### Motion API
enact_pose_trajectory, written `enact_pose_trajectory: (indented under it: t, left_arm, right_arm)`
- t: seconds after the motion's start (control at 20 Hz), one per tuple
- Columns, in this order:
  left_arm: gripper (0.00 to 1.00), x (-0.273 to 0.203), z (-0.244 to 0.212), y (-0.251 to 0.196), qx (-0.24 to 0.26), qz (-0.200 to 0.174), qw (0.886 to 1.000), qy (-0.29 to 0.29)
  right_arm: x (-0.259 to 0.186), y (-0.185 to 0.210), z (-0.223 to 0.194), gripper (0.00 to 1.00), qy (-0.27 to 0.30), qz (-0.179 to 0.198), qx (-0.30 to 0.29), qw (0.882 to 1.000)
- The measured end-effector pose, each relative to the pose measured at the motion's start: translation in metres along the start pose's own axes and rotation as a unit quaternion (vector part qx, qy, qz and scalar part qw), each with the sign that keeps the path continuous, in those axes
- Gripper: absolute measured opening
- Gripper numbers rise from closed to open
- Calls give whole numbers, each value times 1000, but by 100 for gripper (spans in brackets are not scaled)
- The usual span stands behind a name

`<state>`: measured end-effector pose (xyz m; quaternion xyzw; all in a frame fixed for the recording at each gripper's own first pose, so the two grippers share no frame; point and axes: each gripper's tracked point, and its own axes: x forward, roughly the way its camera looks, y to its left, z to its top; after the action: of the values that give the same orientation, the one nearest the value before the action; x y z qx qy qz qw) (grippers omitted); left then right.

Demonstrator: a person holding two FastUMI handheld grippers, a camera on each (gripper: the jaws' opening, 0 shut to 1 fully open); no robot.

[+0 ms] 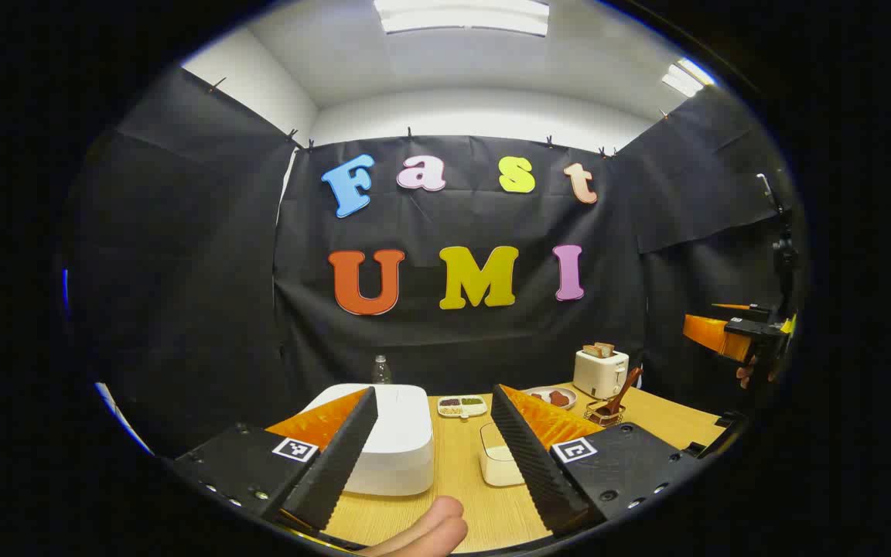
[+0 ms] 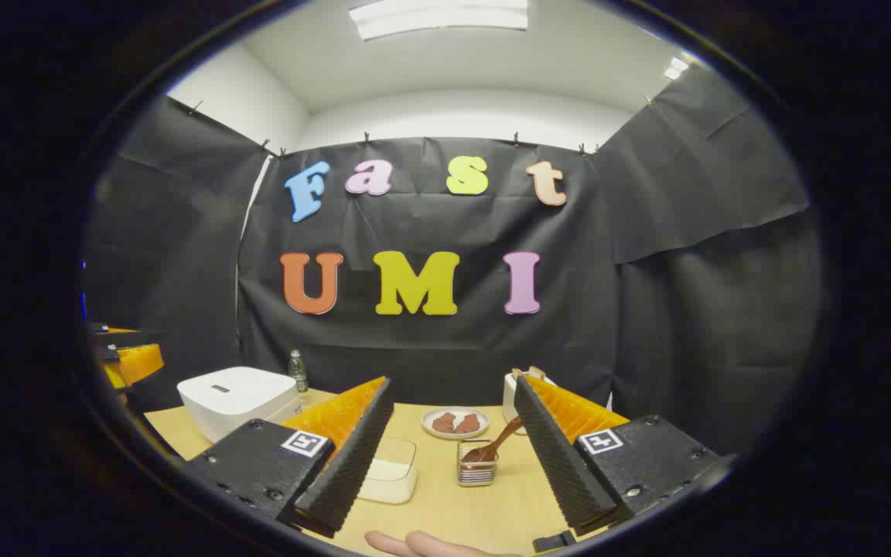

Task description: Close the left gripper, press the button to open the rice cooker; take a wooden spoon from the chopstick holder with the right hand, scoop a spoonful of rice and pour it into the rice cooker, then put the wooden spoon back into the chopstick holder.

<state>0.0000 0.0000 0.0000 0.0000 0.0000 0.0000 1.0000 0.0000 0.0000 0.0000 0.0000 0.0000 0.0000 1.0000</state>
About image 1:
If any brown wooden spoon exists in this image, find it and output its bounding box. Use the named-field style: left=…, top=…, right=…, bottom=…
left=604, top=366, right=644, bottom=415

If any white toaster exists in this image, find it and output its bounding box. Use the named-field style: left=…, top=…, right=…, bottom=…
left=573, top=348, right=630, bottom=400

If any white round plate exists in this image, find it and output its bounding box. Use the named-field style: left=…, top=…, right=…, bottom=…
left=524, top=386, right=578, bottom=412

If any wire chopstick holder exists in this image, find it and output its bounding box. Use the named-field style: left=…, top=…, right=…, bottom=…
left=585, top=398, right=626, bottom=428

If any white divided condiment dish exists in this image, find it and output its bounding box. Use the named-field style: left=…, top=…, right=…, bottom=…
left=437, top=395, right=488, bottom=419

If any clear container of rice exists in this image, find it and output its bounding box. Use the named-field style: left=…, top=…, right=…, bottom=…
left=480, top=422, right=528, bottom=487

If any small ceiling light panel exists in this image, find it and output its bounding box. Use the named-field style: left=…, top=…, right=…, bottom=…
left=662, top=58, right=717, bottom=97

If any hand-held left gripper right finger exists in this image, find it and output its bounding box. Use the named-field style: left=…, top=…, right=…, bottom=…
left=490, top=384, right=702, bottom=536

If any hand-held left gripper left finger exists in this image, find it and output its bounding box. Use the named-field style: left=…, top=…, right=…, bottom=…
left=175, top=387, right=379, bottom=532

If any white rice cooker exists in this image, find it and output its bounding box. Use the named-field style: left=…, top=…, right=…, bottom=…
left=302, top=383, right=435, bottom=497

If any large ceiling light panel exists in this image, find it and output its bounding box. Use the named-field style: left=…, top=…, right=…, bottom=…
left=374, top=0, right=551, bottom=37

